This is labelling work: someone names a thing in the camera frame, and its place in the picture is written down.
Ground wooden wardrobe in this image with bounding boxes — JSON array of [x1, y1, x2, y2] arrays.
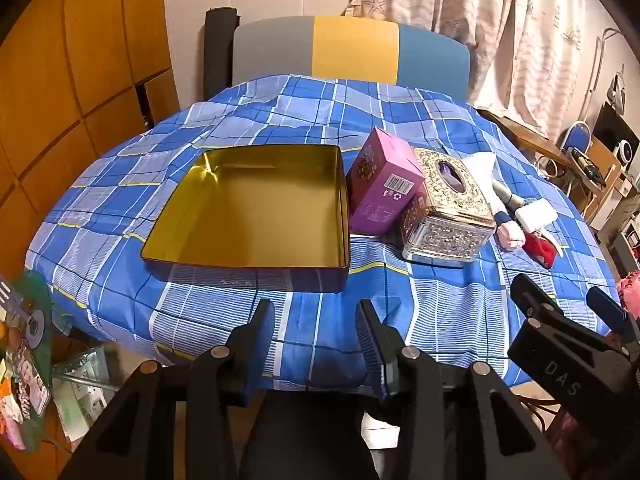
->
[[0, 0, 181, 261]]

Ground black rolled mat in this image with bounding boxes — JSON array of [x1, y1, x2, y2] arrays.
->
[[202, 7, 241, 101]]

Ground clear plastic packets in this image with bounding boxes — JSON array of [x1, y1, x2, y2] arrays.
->
[[52, 345, 111, 441]]

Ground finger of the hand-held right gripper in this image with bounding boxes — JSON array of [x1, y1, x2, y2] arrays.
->
[[587, 287, 628, 338], [510, 274, 566, 328]]

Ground red fluffy sock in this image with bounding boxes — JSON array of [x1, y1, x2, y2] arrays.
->
[[522, 232, 560, 267]]

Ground white towel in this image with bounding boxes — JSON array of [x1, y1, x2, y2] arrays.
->
[[515, 199, 558, 233]]

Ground pink towel roll blue band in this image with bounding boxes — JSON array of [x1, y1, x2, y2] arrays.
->
[[495, 212, 526, 251]]

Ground gold square tin box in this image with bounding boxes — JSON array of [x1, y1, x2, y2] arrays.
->
[[141, 145, 351, 292]]

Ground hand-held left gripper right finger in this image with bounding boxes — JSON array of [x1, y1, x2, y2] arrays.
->
[[356, 299, 573, 480]]

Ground blue folding chair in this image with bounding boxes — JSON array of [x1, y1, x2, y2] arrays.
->
[[557, 120, 593, 161]]

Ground pale printed curtain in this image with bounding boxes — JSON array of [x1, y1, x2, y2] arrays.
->
[[347, 0, 616, 141]]

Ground silver ornate tissue box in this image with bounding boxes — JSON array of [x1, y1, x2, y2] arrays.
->
[[400, 147, 496, 263]]

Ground blue plaid blanket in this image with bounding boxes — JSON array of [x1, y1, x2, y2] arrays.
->
[[25, 75, 623, 396]]

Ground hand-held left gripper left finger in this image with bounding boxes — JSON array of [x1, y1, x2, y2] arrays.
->
[[57, 299, 277, 480]]

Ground white sock with teal stripe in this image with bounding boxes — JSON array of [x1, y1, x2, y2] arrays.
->
[[467, 152, 527, 211]]

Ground purple cardboard box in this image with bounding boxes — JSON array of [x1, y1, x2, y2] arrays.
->
[[347, 127, 426, 236]]

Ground black monitor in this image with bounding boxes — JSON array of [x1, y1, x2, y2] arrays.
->
[[592, 102, 640, 161]]

